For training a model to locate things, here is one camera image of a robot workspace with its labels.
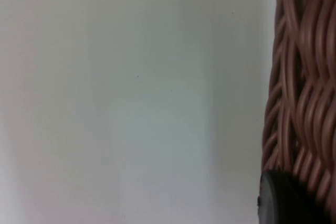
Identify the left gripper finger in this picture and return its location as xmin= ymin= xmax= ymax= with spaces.
xmin=256 ymin=170 xmax=336 ymax=224

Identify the brown wicker basket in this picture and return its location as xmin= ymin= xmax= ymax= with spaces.
xmin=262 ymin=0 xmax=336 ymax=213

